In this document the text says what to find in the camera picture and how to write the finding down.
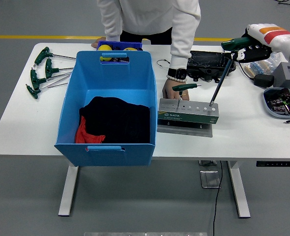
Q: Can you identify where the person's right hand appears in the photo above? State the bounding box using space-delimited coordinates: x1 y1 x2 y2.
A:
90 36 107 49

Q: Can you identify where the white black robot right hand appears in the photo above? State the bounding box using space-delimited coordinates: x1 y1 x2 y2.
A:
230 23 290 64

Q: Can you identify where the person's left hand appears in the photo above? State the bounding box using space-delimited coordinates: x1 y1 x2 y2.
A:
162 80 190 101

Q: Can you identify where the small green T-handle hex key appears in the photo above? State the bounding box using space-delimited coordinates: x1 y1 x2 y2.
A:
172 83 202 109

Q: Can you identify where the grey metal hex key stand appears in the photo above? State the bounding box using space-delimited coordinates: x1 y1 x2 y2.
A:
156 98 220 138

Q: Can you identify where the large green T-handle hex key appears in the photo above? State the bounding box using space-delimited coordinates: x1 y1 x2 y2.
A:
209 36 254 107

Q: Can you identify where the yellow ball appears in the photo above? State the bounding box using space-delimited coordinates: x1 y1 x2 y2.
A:
97 44 113 62

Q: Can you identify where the black wristwatch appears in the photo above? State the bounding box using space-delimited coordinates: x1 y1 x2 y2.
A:
167 68 188 80

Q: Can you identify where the small dark blue bin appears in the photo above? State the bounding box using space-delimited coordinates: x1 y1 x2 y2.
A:
96 40 144 65

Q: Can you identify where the clear bag of resistors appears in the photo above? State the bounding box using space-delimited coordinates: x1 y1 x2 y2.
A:
243 50 283 76

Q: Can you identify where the grey foam block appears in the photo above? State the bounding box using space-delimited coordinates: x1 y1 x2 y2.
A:
272 61 290 93

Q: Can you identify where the large light blue plastic bin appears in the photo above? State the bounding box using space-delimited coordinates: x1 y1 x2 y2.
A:
54 50 158 167

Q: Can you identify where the black power adapter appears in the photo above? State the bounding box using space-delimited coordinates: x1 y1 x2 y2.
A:
253 73 275 89

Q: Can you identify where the black cracked-screen device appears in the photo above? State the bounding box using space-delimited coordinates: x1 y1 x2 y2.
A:
186 50 236 83

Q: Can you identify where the person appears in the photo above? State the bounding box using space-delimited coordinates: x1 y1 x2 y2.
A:
97 0 202 46

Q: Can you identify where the black cloth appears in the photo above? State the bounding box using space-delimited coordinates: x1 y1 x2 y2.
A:
79 96 151 145

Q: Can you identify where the electronic parts pile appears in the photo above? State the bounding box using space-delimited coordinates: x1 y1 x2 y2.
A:
265 88 290 116

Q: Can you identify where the light blue shallow bowl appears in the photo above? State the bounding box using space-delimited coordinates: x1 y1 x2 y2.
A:
262 87 290 120

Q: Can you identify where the red cloth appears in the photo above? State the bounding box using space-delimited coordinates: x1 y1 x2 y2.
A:
75 116 106 145

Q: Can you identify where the metal floor plate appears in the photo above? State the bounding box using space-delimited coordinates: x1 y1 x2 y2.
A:
200 170 221 189

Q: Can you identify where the white table leg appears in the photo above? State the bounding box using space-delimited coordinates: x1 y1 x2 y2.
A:
227 161 251 219
58 166 79 217

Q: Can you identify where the black table control panel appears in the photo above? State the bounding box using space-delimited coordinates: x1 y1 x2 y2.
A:
256 161 290 168

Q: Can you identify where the white bead bracelet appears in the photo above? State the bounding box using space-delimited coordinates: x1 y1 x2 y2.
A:
166 74 187 83

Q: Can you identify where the steel wire ring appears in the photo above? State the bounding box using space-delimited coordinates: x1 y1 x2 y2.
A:
156 59 172 69

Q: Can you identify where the black looped floor cable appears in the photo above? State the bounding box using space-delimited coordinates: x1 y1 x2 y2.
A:
275 0 290 13

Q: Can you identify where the black adapter cord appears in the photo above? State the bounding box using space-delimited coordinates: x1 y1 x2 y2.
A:
234 56 256 80

